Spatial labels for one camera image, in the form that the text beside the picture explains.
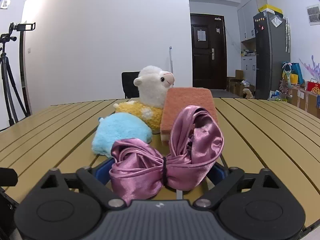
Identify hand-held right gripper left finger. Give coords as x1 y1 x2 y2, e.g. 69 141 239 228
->
40 159 127 208

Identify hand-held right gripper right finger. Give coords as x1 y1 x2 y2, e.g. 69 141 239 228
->
194 162 280 208

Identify pink satin cloth bow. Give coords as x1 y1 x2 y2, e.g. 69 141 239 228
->
109 105 225 207

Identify light blue plush toy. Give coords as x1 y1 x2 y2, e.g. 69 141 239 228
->
92 112 153 158

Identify orange sponge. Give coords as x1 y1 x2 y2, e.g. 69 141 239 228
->
161 87 218 147

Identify white and yellow alpaca plush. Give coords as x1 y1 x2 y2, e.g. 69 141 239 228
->
113 65 175 134

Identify tan folding table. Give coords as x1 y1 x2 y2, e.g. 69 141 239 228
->
0 97 320 240

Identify cardboard box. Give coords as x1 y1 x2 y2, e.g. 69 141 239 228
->
226 70 255 98
291 86 308 111

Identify black folding chair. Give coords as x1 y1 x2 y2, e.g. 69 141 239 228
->
122 71 141 99

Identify dark brown door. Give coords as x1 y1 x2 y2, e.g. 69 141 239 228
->
190 14 227 90

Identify white base cabinets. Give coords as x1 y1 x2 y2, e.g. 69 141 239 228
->
241 56 257 87

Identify grey refrigerator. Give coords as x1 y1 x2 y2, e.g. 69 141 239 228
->
253 11 291 100

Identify blue gift bag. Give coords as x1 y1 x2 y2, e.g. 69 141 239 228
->
282 62 305 86

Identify red gift box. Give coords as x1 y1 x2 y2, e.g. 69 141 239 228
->
307 81 320 95

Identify purple artificial flowers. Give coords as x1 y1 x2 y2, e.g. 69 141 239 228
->
299 55 320 83

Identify black tripod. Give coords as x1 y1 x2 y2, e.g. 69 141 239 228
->
0 22 36 127

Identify yellow box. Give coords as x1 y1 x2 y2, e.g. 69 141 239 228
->
258 4 283 15

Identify mop handle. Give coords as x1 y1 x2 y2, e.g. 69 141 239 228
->
169 46 174 88

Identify white wall cabinets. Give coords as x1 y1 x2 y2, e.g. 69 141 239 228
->
237 0 268 42

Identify wall electrical panel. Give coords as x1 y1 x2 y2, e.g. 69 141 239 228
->
307 4 320 25

